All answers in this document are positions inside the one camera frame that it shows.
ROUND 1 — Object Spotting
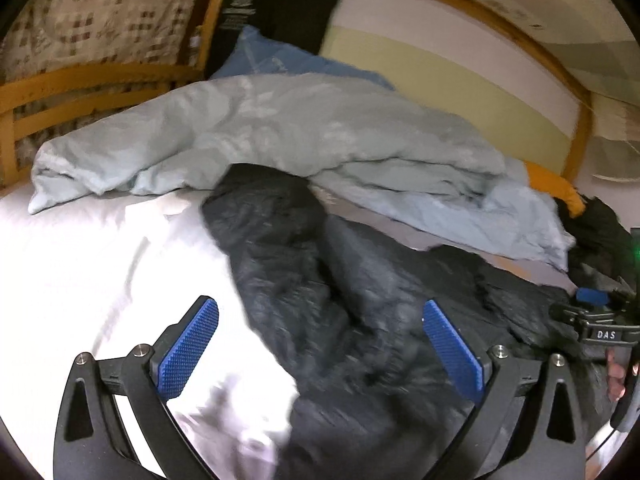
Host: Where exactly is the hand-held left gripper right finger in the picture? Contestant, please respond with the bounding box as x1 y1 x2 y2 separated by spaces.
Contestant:
421 299 587 480

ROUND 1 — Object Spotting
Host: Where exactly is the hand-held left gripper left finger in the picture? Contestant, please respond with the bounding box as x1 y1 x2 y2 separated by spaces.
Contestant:
52 295 221 480

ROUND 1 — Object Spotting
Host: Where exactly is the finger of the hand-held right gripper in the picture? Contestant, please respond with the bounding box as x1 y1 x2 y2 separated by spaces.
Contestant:
549 286 632 329

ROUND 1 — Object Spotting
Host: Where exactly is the black down jacket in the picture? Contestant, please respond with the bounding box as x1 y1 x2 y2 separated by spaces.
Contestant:
200 162 621 480

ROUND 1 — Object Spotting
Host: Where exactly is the person's right hand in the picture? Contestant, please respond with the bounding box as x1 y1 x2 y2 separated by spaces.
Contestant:
605 350 629 404

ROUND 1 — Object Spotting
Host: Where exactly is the black puffy coat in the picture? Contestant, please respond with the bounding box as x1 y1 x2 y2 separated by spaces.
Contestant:
552 195 636 281

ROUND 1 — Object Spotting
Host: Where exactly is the orange pillow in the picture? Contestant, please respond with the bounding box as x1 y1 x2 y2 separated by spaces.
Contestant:
522 160 587 218

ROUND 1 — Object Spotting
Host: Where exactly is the white bed sheet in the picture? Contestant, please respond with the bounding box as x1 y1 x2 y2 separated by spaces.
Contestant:
0 187 576 480

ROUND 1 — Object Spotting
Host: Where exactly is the light blue duvet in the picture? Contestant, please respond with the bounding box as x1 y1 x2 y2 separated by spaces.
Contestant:
27 72 576 273

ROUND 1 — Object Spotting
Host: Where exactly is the pastel checked bunk bedding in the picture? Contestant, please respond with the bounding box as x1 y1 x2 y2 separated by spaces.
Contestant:
420 0 640 106

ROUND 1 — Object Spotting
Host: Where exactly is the blue pillow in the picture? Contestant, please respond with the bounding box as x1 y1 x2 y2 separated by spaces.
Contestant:
210 25 396 92

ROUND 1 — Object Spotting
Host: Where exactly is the patterned brown checked curtain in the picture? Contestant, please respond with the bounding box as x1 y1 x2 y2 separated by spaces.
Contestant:
0 0 213 181

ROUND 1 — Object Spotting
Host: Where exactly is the black hanging garment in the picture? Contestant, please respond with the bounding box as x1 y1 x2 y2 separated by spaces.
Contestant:
205 0 342 78

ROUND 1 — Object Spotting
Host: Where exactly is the wooden bunk bed frame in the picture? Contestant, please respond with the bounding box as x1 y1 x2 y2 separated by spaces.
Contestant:
0 0 593 196

